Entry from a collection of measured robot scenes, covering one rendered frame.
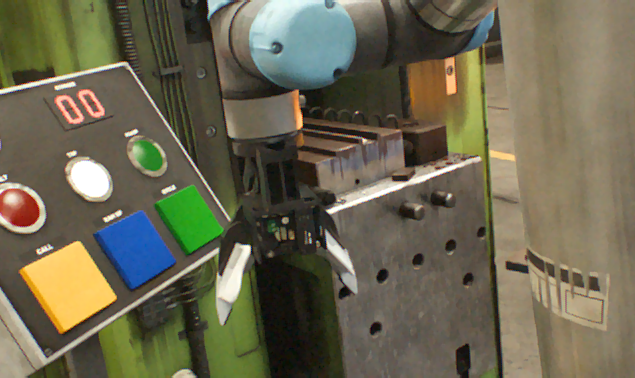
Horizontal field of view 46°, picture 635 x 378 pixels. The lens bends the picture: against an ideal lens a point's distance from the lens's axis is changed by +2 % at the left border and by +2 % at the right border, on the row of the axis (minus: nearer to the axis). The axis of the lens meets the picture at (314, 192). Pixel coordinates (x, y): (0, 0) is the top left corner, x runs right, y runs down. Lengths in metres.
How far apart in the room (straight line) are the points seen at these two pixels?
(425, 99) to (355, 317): 0.53
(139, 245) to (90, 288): 0.09
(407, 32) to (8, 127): 0.45
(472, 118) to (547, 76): 1.44
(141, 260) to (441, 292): 0.71
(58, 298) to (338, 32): 0.39
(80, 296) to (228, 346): 0.63
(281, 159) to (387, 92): 0.91
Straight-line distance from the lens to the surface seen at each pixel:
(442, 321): 1.44
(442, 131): 1.43
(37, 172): 0.85
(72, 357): 1.00
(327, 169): 1.25
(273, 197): 0.73
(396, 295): 1.34
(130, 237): 0.87
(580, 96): 0.28
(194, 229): 0.93
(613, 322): 0.30
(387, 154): 1.34
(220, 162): 1.30
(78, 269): 0.81
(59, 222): 0.84
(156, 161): 0.95
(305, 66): 0.58
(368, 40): 0.63
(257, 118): 0.70
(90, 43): 1.19
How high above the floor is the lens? 1.28
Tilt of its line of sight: 16 degrees down
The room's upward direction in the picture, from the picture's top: 7 degrees counter-clockwise
